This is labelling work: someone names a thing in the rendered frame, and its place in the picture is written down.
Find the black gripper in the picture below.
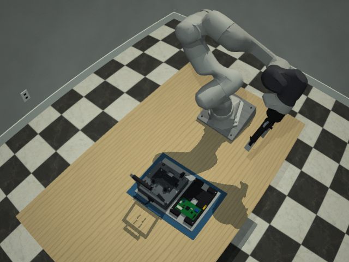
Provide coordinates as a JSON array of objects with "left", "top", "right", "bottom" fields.
[{"left": 244, "top": 108, "right": 285, "bottom": 152}]

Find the green circuit board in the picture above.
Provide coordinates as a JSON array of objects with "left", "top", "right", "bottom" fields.
[{"left": 175, "top": 197, "right": 202, "bottom": 220}]

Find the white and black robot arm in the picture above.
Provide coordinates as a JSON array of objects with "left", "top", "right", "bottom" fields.
[{"left": 175, "top": 9, "right": 308, "bottom": 130}]

